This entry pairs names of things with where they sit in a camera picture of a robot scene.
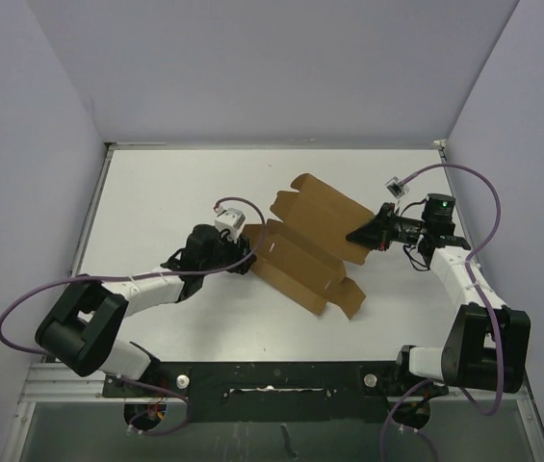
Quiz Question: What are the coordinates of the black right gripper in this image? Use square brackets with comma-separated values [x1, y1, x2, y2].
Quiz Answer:
[347, 203, 428, 252]

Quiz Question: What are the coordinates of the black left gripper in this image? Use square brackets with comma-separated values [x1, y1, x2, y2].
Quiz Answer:
[200, 228, 255, 275]

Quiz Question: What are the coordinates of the brown cardboard box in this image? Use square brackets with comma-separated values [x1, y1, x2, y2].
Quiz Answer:
[242, 173, 375, 319]

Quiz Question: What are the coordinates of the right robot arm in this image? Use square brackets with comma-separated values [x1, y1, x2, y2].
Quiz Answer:
[346, 193, 531, 394]

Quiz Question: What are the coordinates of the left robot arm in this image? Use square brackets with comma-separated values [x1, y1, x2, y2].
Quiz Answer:
[35, 224, 256, 396]

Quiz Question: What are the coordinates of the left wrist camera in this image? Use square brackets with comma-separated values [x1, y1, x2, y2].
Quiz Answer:
[214, 206, 246, 243]

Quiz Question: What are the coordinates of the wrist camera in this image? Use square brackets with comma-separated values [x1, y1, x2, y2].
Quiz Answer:
[214, 206, 246, 243]
[385, 177, 406, 200]

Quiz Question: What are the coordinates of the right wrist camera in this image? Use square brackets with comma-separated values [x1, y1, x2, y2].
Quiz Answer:
[385, 177, 406, 200]

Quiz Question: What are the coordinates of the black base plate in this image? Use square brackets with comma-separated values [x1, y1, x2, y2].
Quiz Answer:
[101, 360, 446, 434]

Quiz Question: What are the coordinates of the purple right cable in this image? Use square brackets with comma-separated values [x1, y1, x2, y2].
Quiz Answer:
[379, 163, 505, 462]

